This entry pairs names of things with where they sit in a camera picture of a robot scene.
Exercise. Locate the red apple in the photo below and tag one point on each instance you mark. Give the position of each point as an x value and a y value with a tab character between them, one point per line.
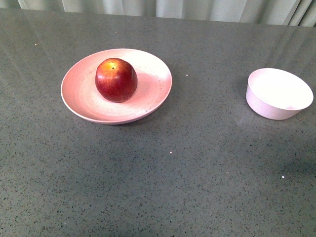
116	80

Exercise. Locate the light pink bowl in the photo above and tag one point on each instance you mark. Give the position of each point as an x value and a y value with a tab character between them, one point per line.
277	94

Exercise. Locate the pink plate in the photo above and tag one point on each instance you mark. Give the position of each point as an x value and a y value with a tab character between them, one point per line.
81	96

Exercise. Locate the white curtain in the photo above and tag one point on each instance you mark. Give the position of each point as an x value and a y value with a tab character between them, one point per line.
270	12

